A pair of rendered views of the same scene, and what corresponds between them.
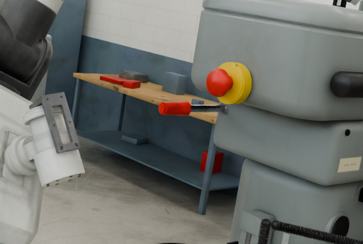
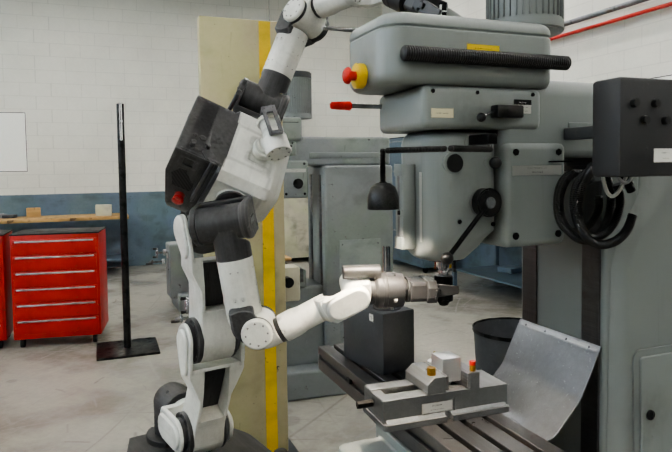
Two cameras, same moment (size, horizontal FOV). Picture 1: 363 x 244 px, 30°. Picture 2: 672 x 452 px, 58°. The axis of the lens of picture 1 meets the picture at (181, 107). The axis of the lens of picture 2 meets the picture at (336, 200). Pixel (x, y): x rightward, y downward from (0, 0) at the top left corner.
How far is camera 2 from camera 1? 79 cm
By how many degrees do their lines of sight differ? 24
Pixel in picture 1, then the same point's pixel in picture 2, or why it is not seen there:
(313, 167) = (417, 117)
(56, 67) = not seen: hidden behind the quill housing
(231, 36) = (358, 50)
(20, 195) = (262, 170)
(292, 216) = (421, 159)
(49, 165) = (267, 144)
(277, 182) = (413, 142)
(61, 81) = not seen: hidden behind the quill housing
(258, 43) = (367, 48)
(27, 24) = (270, 84)
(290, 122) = (405, 96)
